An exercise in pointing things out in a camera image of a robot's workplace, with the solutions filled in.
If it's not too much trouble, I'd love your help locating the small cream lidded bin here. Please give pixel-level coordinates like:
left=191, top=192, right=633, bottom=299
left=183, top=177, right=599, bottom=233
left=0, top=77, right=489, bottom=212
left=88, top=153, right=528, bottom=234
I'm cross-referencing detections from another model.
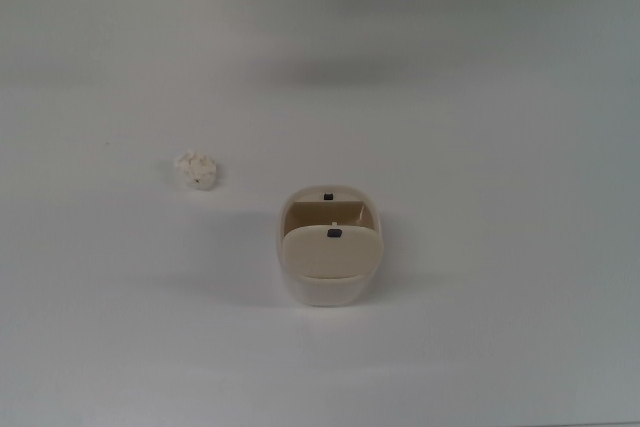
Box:
left=276, top=185, right=387, bottom=308

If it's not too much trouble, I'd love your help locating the white paper trash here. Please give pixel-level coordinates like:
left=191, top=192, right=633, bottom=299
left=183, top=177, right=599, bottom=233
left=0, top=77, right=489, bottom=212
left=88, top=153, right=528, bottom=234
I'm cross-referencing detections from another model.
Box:
left=173, top=148, right=219, bottom=192

